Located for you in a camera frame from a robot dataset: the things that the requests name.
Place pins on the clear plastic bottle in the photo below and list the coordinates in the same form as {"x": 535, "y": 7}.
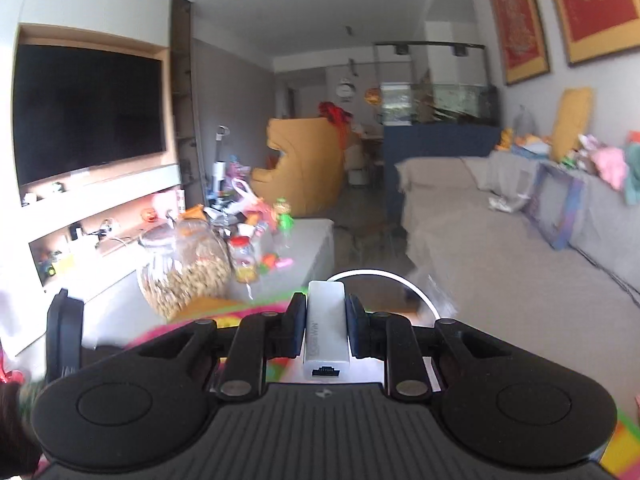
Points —
{"x": 523, "y": 125}

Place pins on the red hanging decoration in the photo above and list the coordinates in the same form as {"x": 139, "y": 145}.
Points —
{"x": 332, "y": 112}

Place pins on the black television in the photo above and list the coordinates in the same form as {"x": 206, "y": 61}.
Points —
{"x": 90, "y": 110}

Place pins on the pink carton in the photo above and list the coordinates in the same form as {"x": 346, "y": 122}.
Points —
{"x": 167, "y": 202}

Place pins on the glass jar of nuts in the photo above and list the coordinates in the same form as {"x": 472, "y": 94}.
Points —
{"x": 185, "y": 280}

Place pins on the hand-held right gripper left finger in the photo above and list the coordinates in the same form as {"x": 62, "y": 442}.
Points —
{"x": 297, "y": 327}

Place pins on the pink and white toy bag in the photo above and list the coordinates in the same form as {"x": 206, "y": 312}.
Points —
{"x": 250, "y": 210}

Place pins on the teal blanket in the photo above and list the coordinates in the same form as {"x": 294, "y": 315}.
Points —
{"x": 634, "y": 175}

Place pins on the white stick vacuum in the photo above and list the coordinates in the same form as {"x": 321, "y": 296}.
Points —
{"x": 220, "y": 175}

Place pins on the colourful cartoon play mat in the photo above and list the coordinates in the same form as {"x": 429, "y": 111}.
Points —
{"x": 210, "y": 307}

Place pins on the small red-lidded plastic jar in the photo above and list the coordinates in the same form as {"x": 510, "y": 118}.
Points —
{"x": 243, "y": 260}

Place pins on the white network adapter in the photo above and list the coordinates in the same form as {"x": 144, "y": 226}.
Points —
{"x": 325, "y": 330}

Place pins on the glass aquarium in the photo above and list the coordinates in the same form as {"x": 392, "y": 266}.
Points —
{"x": 450, "y": 100}

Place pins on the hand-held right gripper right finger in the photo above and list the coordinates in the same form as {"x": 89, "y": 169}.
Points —
{"x": 356, "y": 330}

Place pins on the dark cloth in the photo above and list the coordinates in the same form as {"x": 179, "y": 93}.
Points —
{"x": 15, "y": 430}

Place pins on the orange plush toy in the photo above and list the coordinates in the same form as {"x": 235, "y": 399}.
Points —
{"x": 635, "y": 136}

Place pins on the yellow armchair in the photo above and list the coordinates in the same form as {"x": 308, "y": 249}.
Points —
{"x": 305, "y": 170}

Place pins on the pile of small toys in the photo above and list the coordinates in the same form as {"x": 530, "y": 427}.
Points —
{"x": 530, "y": 147}

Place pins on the grey coffee table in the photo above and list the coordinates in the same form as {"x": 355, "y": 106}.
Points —
{"x": 305, "y": 240}

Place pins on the white crumpled cloth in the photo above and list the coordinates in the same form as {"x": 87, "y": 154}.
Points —
{"x": 504, "y": 203}

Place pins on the pink toy piece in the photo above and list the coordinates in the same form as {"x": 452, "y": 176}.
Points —
{"x": 284, "y": 264}

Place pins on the yellow pillow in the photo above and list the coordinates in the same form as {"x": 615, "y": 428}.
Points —
{"x": 570, "y": 120}

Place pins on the white wall television unit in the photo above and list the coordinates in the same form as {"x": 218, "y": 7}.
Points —
{"x": 100, "y": 205}

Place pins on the grey sofa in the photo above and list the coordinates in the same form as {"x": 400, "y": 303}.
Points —
{"x": 500, "y": 270}

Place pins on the red framed wall poster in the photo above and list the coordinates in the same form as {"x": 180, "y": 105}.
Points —
{"x": 595, "y": 5}
{"x": 520, "y": 20}

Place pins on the pink plush toy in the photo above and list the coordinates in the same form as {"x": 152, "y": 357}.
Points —
{"x": 610, "y": 165}

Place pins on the green toy bottle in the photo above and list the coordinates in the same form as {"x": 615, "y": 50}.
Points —
{"x": 286, "y": 220}

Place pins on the orange toy carrot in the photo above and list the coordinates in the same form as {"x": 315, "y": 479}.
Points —
{"x": 270, "y": 262}

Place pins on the purple window box lid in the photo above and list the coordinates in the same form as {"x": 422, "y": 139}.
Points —
{"x": 572, "y": 200}

